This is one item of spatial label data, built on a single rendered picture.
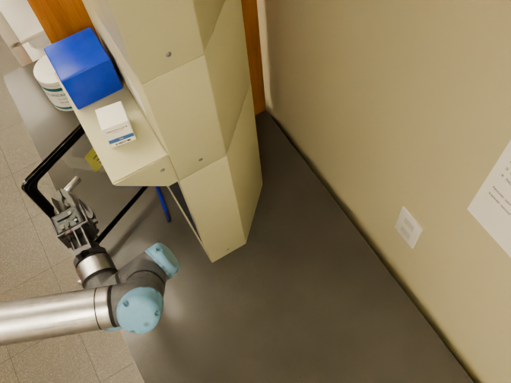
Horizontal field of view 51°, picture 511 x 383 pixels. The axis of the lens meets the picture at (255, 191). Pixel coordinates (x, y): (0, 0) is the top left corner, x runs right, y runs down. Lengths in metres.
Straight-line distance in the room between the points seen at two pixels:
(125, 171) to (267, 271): 0.62
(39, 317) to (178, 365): 0.54
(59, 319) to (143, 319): 0.14
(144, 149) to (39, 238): 1.85
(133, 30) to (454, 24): 0.46
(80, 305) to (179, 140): 0.34
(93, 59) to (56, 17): 0.17
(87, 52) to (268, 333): 0.82
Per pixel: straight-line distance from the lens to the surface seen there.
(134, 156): 1.02
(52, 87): 1.82
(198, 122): 0.98
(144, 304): 0.94
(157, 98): 0.89
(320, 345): 1.43
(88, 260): 1.15
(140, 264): 1.05
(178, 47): 0.83
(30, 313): 1.01
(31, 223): 2.89
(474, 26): 0.84
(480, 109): 0.90
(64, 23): 1.22
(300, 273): 1.49
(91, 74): 1.07
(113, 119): 1.01
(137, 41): 0.79
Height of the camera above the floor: 2.34
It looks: 62 degrees down
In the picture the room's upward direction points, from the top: 8 degrees counter-clockwise
